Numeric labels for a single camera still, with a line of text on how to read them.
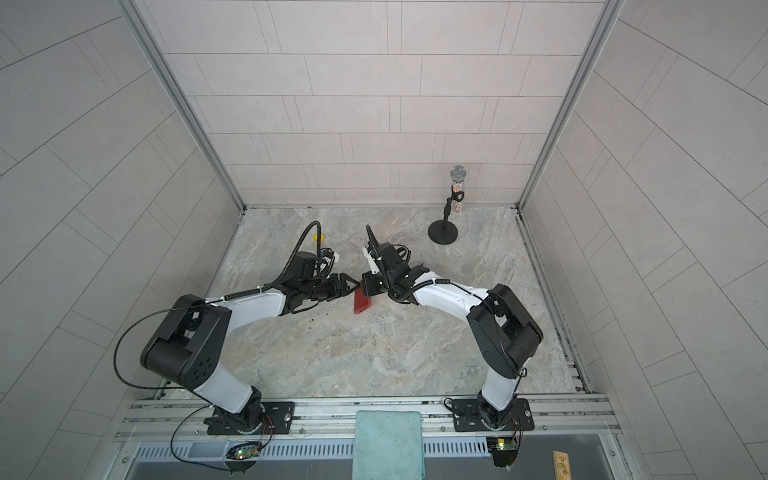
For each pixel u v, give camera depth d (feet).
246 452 2.10
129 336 1.39
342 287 2.58
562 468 2.11
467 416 2.32
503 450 2.23
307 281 2.42
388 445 2.19
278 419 2.32
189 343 1.46
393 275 2.19
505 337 1.49
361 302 2.91
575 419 2.33
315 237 2.64
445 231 3.54
